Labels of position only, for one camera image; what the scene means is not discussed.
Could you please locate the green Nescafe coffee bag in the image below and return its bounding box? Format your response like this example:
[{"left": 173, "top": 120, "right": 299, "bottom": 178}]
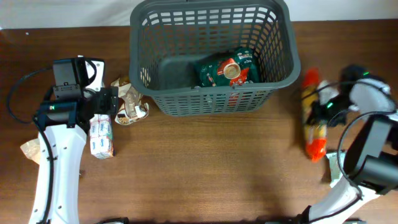
[{"left": 193, "top": 47, "right": 260, "bottom": 87}]

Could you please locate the small white green packet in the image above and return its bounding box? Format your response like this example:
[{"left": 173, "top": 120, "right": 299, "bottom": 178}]
[{"left": 326, "top": 152, "right": 343, "bottom": 188}]

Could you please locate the grey plastic basket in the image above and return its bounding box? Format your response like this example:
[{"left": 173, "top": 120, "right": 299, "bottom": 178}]
[{"left": 129, "top": 0, "right": 301, "bottom": 116}]

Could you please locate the brown white snack wrapper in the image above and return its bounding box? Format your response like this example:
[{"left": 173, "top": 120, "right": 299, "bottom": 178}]
[{"left": 111, "top": 76, "right": 149, "bottom": 126}]

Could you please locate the orange spaghetti packet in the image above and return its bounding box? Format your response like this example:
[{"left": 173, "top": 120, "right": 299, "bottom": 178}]
[{"left": 301, "top": 68, "right": 327, "bottom": 162}]

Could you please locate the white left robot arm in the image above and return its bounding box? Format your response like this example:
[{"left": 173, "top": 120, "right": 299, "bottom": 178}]
[{"left": 29, "top": 57, "right": 118, "bottom": 223}]

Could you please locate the beige paper bag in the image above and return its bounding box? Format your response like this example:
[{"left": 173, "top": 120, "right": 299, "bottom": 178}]
[{"left": 20, "top": 138, "right": 40, "bottom": 164}]

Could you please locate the white tissue multipack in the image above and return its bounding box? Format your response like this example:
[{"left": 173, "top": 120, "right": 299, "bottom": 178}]
[{"left": 90, "top": 114, "right": 114, "bottom": 159}]

